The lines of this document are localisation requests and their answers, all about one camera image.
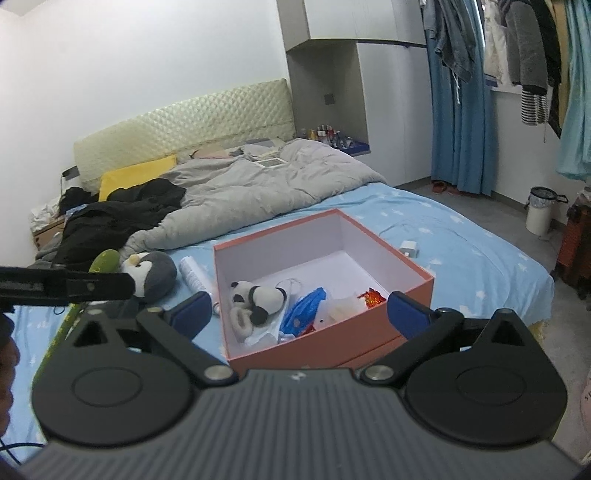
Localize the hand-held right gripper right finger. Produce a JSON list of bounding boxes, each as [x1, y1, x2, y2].
[[360, 291, 532, 383]]

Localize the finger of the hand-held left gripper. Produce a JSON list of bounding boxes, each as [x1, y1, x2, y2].
[[69, 271, 136, 304]]

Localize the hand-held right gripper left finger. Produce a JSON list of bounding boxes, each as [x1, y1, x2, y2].
[[69, 291, 238, 386]]

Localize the red gold packet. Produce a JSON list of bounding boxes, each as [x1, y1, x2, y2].
[[355, 288, 387, 308]]

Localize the pink cardboard box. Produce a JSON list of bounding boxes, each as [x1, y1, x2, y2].
[[213, 209, 435, 374]]

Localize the clear plastic pouch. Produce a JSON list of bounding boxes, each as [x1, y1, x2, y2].
[[318, 298, 365, 325]]

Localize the panda plush toy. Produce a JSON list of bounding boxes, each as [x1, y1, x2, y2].
[[229, 281, 288, 341]]

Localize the blue plastic bag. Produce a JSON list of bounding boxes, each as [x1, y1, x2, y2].
[[279, 287, 328, 335]]

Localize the person's left hand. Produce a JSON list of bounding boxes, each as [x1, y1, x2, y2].
[[0, 344, 20, 432]]

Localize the green plush stick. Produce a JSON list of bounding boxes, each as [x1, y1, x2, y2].
[[34, 249, 122, 384]]

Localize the dark grey blanket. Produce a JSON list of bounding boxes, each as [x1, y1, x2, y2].
[[28, 231, 70, 268]]

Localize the white printed tube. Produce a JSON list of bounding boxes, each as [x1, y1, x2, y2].
[[179, 256, 214, 297]]

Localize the cardboard box bedside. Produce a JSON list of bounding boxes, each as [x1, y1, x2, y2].
[[31, 215, 68, 252]]

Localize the grey penguin plush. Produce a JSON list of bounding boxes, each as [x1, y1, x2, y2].
[[108, 251, 178, 319]]

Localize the white crumpled cloth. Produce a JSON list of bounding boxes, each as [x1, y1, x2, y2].
[[30, 198, 61, 223]]

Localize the black clothing pile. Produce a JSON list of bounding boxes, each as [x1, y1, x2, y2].
[[53, 178, 188, 266]]

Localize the black cloth on nightstand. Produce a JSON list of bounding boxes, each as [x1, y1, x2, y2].
[[59, 186, 93, 215]]

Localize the bed with blue sheet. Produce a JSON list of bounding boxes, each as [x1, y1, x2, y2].
[[0, 180, 555, 453]]

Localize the yellow pillow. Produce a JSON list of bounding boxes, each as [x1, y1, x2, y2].
[[98, 154, 178, 201]]

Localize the light grey duvet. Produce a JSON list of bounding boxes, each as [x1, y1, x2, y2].
[[119, 138, 389, 252]]

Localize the white trash can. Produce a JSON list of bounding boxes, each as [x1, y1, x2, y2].
[[526, 186, 568, 237]]

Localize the blue shelf tray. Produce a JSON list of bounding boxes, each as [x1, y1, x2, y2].
[[339, 138, 373, 156]]

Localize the brown suitcase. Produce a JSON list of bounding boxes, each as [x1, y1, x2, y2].
[[556, 203, 591, 301]]

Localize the cream padded headboard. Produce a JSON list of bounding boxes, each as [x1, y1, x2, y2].
[[74, 78, 296, 195]]

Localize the row of cosmetic bottles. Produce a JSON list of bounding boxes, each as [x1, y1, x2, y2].
[[300, 124, 352, 148]]

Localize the blue curtain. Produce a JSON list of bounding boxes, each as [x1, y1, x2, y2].
[[425, 0, 502, 197]]

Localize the grey built-in wardrobe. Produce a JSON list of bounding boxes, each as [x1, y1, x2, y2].
[[277, 0, 435, 185]]

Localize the black hanging garment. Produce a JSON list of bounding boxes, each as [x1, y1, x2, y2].
[[531, 0, 570, 139]]

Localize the light blue hanging garment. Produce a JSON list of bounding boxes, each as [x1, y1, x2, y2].
[[556, 0, 591, 182]]

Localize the grey blue hanging jacket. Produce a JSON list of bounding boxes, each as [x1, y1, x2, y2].
[[431, 0, 476, 85]]

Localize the white hanging jacket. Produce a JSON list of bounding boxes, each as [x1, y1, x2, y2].
[[482, 0, 514, 88]]

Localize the grey sweater striped hem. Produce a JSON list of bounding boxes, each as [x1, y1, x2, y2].
[[503, 0, 561, 126]]

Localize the black cable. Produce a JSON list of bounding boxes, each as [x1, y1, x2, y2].
[[0, 436, 49, 464]]

